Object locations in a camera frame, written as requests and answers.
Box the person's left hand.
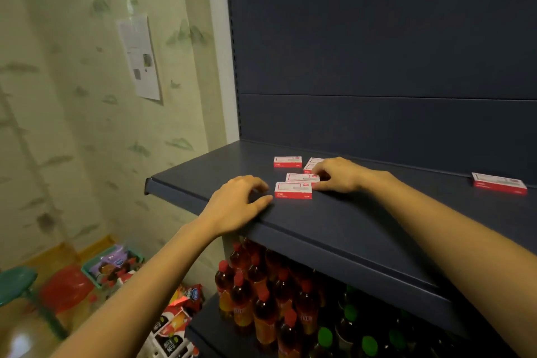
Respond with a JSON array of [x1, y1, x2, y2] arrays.
[[197, 175, 274, 238]]

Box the person's right hand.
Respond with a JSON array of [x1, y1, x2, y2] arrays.
[[311, 157, 374, 195]]

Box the red and white boxes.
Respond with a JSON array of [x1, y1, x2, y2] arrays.
[[273, 156, 529, 200]]

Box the dark grey metal shelf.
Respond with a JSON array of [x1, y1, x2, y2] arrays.
[[144, 0, 537, 358]]

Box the person's left forearm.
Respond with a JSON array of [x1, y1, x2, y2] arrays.
[[50, 215, 221, 358]]

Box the person's right forearm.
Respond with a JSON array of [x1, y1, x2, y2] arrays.
[[359, 169, 537, 358]]

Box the group of red-capped amber bottles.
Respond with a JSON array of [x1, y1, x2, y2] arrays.
[[214, 237, 324, 358]]

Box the pile of red black snack packets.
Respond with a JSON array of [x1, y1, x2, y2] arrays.
[[145, 284, 207, 358]]

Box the basket of snack packets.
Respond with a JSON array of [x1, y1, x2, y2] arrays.
[[81, 244, 146, 290]]

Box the group of green-capped tea bottles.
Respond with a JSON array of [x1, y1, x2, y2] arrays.
[[309, 285, 421, 358]]

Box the red plastic basin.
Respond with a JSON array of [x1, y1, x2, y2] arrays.
[[40, 265, 96, 315]]

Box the green round stool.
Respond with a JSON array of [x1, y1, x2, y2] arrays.
[[0, 266, 70, 342]]

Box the white paper wall notice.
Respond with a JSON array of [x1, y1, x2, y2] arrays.
[[116, 14, 163, 102]]

